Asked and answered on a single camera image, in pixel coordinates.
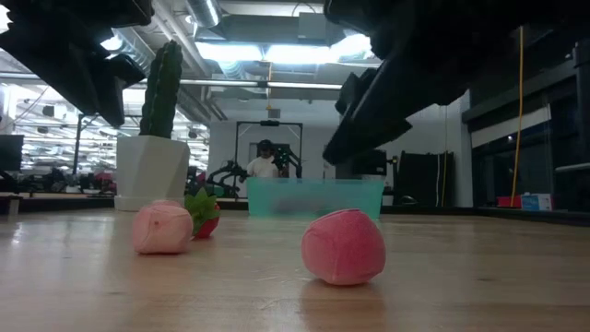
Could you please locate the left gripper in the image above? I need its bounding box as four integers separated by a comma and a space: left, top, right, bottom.
0, 22, 147, 126

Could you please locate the black panel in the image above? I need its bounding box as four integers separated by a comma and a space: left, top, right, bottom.
396, 150, 455, 208

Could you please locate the person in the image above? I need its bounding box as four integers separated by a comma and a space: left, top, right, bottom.
246, 139, 289, 180

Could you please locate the green cactus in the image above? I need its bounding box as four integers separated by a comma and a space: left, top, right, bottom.
139, 40, 184, 139

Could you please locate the large-leaf red toy strawberry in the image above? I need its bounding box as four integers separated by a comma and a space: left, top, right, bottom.
183, 187, 221, 240

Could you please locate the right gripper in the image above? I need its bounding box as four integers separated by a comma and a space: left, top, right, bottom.
322, 0, 471, 166

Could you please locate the teal translucent tupperware container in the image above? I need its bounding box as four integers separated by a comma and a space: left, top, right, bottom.
245, 177, 386, 220

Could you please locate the blue box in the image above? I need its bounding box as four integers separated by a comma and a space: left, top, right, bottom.
521, 192, 552, 212

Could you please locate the large deep pink plush peach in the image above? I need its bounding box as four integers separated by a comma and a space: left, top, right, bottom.
301, 208, 387, 287

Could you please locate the light pink plush peach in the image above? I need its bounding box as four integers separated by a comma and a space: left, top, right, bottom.
132, 199, 195, 255

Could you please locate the silver spiral air duct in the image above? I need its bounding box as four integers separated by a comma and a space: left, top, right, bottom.
186, 0, 222, 29

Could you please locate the long ceiling light bar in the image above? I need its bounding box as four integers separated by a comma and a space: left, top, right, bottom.
124, 77, 343, 91

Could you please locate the black monitor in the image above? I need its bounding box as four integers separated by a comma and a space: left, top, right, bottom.
0, 134, 25, 172

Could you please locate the black stand frame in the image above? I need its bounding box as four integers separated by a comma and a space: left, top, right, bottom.
72, 113, 142, 176

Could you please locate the white faceted plant pot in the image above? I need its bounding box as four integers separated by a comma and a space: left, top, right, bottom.
113, 135, 192, 212

